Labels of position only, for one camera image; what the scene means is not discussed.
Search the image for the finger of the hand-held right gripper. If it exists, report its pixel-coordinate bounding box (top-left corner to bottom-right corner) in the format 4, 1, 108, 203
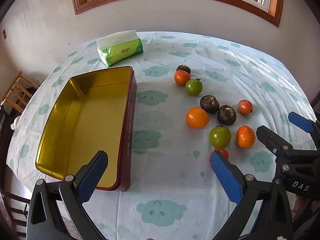
288, 112, 320, 134
256, 125, 298, 156

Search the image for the orange mandarin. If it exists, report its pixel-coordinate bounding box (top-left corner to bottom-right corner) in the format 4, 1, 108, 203
186, 107, 209, 129
236, 126, 256, 149
174, 70, 191, 86

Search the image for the green tomato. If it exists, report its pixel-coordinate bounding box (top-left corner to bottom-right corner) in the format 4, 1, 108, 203
209, 125, 232, 149
185, 77, 205, 97

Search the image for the gold and red tin box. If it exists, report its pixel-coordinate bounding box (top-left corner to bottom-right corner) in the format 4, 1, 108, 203
35, 66, 137, 192

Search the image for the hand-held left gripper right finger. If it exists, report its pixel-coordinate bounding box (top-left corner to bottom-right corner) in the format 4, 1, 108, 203
209, 151, 293, 240

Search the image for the light wooden chair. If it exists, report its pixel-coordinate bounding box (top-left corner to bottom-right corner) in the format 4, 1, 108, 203
1, 71, 39, 114

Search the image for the cloud print tablecloth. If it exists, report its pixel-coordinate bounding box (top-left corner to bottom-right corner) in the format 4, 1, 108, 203
6, 31, 317, 240

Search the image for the green tissue pack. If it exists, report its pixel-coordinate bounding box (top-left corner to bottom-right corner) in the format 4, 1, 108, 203
96, 30, 145, 68

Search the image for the black chair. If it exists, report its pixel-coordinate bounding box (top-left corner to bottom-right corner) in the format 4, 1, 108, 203
0, 190, 33, 240

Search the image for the red tomato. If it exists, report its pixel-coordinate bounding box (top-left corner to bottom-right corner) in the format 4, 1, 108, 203
237, 99, 254, 115
209, 148, 229, 161

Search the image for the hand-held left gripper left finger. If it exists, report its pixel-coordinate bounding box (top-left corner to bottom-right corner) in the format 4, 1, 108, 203
26, 150, 109, 240

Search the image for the dark wooden furniture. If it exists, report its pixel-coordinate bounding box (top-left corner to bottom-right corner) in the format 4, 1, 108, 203
310, 90, 320, 120

